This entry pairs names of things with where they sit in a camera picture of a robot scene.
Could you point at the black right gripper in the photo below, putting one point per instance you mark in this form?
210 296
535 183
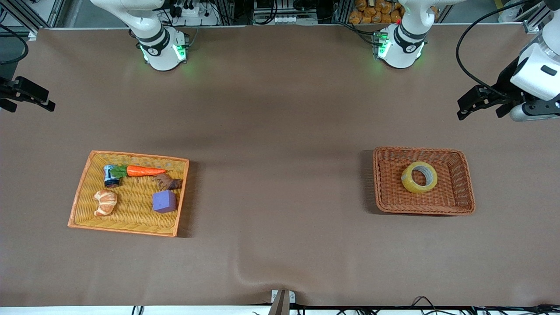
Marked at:
9 90

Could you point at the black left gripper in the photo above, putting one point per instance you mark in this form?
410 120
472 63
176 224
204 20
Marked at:
504 86

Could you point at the yellow clear tape roll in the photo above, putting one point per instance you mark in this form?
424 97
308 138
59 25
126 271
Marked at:
409 181

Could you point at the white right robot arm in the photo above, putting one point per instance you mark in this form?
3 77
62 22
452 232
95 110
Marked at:
153 35

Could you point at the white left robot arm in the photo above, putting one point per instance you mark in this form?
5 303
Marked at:
404 39

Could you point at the small blue can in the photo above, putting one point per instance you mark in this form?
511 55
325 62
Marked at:
111 176

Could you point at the brown wicker basket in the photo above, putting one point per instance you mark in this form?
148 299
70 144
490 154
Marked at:
393 192

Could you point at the toy croissant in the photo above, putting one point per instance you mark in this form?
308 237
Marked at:
105 203

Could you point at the orange toy carrot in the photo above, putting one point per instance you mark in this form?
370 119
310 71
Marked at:
144 171

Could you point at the bag of orange snacks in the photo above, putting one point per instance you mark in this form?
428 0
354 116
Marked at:
372 13

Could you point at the yellow woven tray orange rim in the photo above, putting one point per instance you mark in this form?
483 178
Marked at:
131 205

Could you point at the brown toy figure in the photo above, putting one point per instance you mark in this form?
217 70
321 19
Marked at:
168 182

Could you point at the purple cube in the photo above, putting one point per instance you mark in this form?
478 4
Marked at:
164 201

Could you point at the white power strip with plugs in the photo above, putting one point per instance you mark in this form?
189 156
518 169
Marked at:
194 13

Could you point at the long white power strip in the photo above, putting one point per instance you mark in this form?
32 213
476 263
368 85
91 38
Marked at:
284 19

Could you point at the aluminium frame profile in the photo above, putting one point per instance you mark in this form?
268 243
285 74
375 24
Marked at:
536 19
26 15

